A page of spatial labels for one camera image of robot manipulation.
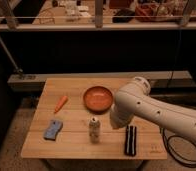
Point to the small clear plastic bottle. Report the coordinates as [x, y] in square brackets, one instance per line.
[94, 130]

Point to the wooden table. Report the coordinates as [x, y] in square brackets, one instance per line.
[72, 141]

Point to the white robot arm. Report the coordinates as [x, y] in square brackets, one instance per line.
[133, 99]

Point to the grey low ledge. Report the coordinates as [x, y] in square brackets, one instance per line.
[36, 82]

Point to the orange toy carrot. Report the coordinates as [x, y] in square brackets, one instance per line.
[60, 103]

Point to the metal diagonal pole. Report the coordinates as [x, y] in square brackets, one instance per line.
[17, 69]

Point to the orange round bowl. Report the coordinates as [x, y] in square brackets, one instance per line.
[98, 99]

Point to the blue sponge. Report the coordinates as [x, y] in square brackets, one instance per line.
[53, 129]

